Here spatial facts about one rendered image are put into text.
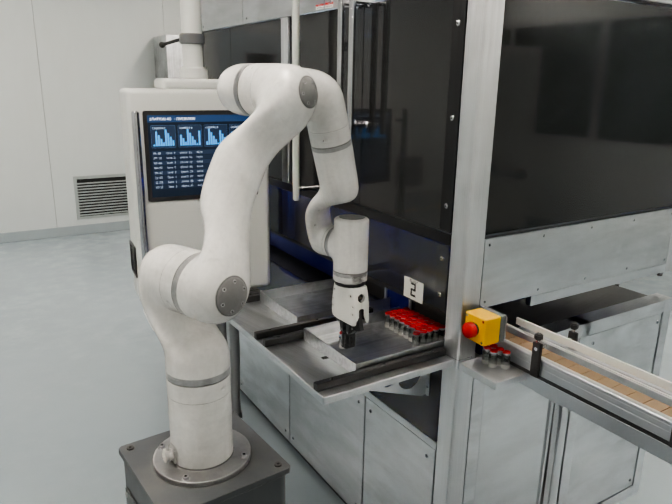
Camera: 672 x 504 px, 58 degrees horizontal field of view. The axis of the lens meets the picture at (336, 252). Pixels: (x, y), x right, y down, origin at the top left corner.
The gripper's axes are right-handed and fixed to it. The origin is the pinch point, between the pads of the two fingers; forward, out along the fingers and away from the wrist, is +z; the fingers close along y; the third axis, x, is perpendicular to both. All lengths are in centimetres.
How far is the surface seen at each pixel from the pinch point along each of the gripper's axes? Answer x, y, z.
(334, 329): -9.7, 20.0, 6.6
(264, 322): 3.6, 37.9, 7.7
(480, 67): -26, -13, -66
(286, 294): -13, 54, 7
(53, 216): -25, 545, 73
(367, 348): -11.0, 6.0, 7.5
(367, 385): 1.2, -9.9, 8.0
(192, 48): 0, 96, -73
